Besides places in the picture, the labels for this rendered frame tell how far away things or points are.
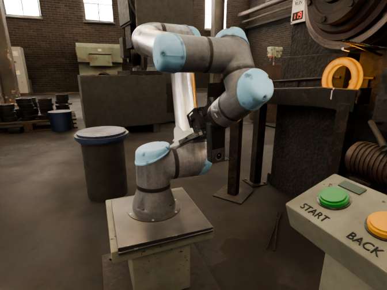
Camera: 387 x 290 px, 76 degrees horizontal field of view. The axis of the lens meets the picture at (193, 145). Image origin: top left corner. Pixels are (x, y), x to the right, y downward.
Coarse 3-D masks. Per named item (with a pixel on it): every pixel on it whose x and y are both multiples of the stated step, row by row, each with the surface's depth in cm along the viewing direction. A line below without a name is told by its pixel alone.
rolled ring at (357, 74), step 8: (328, 64) 117; (336, 64) 113; (344, 64) 109; (352, 64) 106; (360, 64) 106; (328, 72) 117; (352, 72) 106; (360, 72) 104; (328, 80) 119; (352, 80) 106; (360, 80) 105; (352, 88) 107
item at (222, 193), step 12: (216, 84) 154; (216, 96) 156; (240, 120) 148; (240, 132) 151; (240, 144) 155; (240, 156) 158; (228, 168) 159; (228, 180) 161; (216, 192) 166; (228, 192) 164; (240, 192) 166; (240, 204) 153
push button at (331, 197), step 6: (324, 192) 38; (330, 192) 37; (336, 192) 37; (342, 192) 37; (318, 198) 38; (324, 198) 37; (330, 198) 36; (336, 198) 36; (342, 198) 36; (348, 198) 36; (324, 204) 37; (330, 204) 36; (336, 204) 35; (342, 204) 35
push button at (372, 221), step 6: (372, 216) 31; (378, 216) 31; (384, 216) 31; (372, 222) 31; (378, 222) 30; (384, 222) 30; (372, 228) 30; (378, 228) 30; (384, 228) 29; (378, 234) 30; (384, 234) 29
